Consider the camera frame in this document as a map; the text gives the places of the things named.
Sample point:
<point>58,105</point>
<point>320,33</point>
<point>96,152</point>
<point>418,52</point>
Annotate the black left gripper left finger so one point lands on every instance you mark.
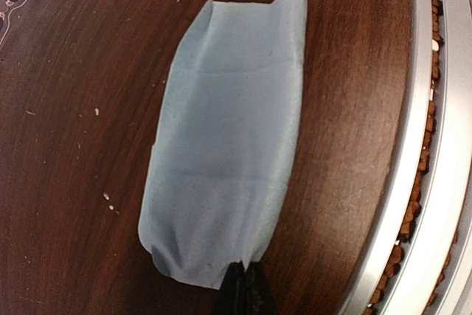
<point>231,297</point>

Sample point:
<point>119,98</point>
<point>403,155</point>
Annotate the light blue cloth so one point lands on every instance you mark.
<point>226,139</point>

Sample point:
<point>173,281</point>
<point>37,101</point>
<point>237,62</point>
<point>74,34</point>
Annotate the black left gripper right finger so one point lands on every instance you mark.
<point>258,298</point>

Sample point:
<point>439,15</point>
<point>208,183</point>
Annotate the front aluminium rail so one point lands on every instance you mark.
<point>417,259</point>

